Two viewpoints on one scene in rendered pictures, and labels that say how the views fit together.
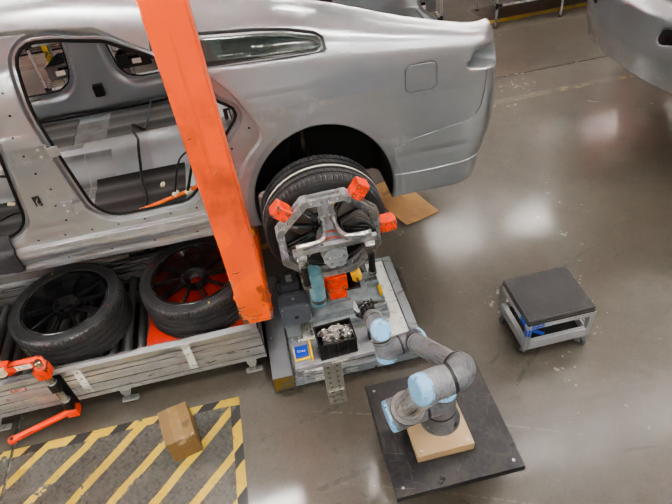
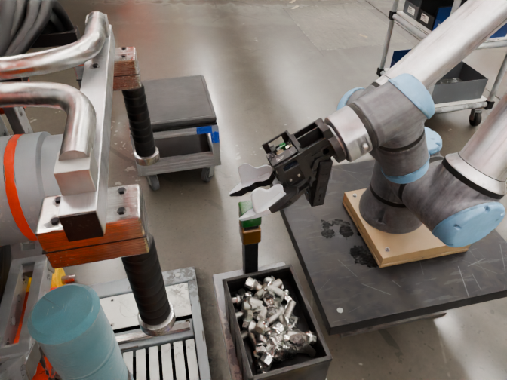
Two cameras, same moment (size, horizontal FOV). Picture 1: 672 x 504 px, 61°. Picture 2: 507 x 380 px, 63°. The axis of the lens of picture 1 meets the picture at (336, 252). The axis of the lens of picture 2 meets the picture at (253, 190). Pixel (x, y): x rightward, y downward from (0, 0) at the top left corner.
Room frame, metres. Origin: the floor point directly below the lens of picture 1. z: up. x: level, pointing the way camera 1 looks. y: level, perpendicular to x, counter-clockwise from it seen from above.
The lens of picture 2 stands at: (1.92, 0.46, 1.21)
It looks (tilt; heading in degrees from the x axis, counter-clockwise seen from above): 41 degrees down; 263
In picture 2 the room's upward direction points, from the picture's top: straight up
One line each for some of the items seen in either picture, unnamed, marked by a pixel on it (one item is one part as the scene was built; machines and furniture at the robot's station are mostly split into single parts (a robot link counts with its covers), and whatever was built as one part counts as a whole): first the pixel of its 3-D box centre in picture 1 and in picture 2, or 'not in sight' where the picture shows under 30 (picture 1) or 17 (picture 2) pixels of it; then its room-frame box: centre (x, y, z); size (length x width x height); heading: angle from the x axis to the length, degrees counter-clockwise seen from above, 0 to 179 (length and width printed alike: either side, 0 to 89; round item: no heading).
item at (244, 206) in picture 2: not in sight; (250, 213); (1.86, -0.12, 0.64); 0.04 x 0.04 x 0.04; 6
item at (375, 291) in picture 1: (344, 301); not in sight; (2.43, -0.01, 0.13); 0.50 x 0.36 x 0.10; 96
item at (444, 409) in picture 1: (437, 396); (407, 163); (1.41, -0.37, 0.53); 0.17 x 0.15 x 0.18; 105
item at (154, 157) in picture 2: (371, 261); (139, 122); (2.04, -0.17, 0.83); 0.04 x 0.04 x 0.16
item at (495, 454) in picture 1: (438, 438); (378, 252); (1.41, -0.38, 0.15); 0.60 x 0.60 x 0.30; 6
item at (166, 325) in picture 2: (305, 276); (146, 282); (2.01, 0.17, 0.83); 0.04 x 0.04 x 0.16
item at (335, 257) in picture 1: (331, 244); (12, 189); (2.19, 0.02, 0.85); 0.21 x 0.14 x 0.14; 6
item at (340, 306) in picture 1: (333, 282); not in sight; (2.43, 0.04, 0.32); 0.40 x 0.30 x 0.28; 96
